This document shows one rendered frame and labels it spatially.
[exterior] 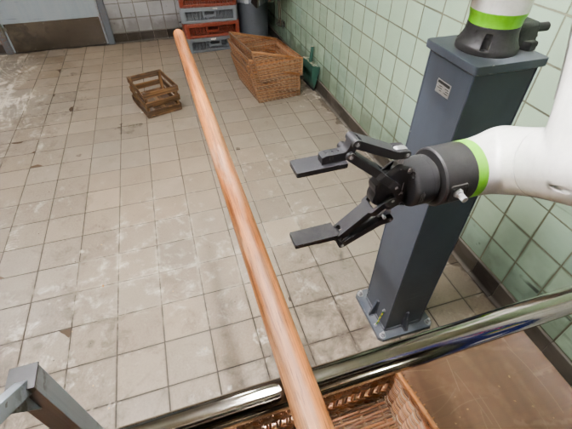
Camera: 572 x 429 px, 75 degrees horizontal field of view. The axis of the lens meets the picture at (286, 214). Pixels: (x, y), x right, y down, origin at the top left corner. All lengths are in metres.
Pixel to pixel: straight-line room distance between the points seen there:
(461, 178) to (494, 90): 0.53
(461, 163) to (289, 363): 0.38
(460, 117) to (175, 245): 1.59
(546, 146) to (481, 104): 0.52
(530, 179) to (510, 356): 0.70
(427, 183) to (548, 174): 0.14
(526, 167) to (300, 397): 0.42
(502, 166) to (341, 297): 1.36
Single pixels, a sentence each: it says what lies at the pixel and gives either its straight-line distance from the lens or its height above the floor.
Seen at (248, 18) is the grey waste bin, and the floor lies 0.29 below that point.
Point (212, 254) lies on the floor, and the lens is 2.05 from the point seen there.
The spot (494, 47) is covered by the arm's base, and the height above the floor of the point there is 1.22.
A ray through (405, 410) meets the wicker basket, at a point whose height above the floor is 0.68.
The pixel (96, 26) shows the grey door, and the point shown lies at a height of 0.20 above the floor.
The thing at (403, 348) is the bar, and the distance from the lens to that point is 0.42.
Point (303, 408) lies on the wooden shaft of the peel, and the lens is 0.35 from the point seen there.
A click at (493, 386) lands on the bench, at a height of 0.58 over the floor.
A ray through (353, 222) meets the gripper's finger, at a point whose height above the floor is 1.13.
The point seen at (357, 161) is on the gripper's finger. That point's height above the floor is 1.25.
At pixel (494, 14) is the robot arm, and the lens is 1.05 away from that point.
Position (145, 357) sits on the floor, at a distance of 1.81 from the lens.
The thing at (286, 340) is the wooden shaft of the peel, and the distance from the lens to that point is 0.37.
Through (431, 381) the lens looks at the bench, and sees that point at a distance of 1.10.
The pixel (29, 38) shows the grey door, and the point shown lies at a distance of 5.33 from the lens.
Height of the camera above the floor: 1.53
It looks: 43 degrees down
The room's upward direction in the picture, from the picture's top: straight up
